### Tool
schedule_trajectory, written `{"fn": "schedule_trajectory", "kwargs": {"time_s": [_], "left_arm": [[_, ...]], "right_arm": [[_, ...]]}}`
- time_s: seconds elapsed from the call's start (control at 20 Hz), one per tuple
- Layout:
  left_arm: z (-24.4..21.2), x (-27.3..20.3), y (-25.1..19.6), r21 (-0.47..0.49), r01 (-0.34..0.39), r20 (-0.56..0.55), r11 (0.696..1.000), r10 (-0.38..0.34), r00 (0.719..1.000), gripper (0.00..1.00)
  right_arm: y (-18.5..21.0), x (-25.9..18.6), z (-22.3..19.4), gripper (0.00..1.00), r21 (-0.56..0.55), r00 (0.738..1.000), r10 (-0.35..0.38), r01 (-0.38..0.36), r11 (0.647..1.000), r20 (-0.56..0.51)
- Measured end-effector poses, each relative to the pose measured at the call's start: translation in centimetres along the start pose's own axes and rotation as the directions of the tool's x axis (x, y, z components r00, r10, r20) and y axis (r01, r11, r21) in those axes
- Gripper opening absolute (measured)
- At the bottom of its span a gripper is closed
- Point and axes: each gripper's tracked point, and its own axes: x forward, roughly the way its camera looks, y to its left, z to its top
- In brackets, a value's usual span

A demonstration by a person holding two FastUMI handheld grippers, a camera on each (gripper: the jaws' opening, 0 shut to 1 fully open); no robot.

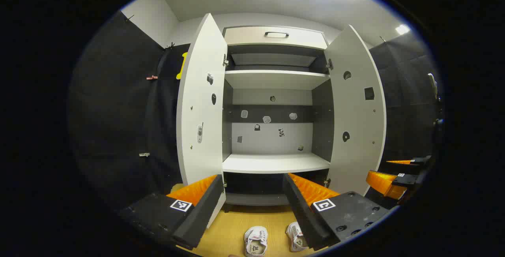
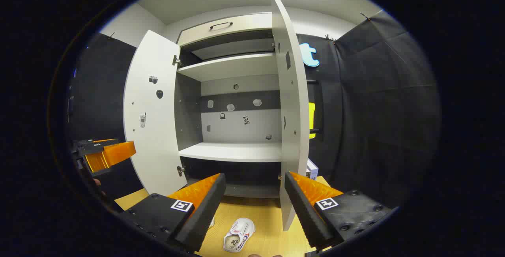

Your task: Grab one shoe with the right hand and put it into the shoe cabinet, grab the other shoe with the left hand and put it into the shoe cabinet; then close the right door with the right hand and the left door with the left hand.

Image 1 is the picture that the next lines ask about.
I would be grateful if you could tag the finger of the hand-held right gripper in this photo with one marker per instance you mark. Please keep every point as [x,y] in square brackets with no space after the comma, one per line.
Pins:
[420,161]
[404,181]

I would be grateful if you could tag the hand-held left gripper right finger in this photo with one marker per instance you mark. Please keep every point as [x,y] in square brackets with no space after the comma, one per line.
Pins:
[303,217]

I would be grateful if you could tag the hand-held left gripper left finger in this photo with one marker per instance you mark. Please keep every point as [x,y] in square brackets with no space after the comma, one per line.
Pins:
[205,217]

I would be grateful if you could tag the white canvas shoe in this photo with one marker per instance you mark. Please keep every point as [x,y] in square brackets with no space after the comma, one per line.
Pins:
[255,241]
[296,238]

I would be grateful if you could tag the white grey shoe cabinet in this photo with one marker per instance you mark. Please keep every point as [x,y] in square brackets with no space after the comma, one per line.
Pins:
[272,162]

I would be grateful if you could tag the white cabinet door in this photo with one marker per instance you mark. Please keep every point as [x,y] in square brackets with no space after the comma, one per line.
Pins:
[355,115]
[201,103]

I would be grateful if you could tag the black backdrop cloth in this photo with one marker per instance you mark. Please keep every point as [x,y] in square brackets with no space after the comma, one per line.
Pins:
[406,91]
[114,111]

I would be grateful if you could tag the small ceiling light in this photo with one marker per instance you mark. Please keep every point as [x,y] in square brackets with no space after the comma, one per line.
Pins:
[402,29]

